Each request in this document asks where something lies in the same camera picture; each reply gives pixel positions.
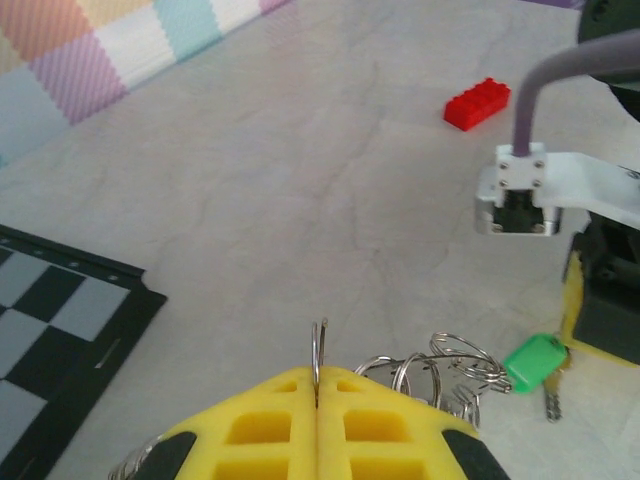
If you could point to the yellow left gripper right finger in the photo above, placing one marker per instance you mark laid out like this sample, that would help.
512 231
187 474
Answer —
332 450

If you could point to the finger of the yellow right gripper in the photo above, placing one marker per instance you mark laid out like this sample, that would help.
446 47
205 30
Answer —
610 325

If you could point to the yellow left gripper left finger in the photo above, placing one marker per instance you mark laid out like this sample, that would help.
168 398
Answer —
300 450

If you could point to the key with green tag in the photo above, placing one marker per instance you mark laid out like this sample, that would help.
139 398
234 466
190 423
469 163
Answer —
530 362

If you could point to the small red toy brick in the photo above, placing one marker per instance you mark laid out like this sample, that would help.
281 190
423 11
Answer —
477 105

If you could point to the black grey chessboard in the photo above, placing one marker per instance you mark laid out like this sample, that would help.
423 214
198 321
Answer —
50 325

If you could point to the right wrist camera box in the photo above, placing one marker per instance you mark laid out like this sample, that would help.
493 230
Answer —
565 175

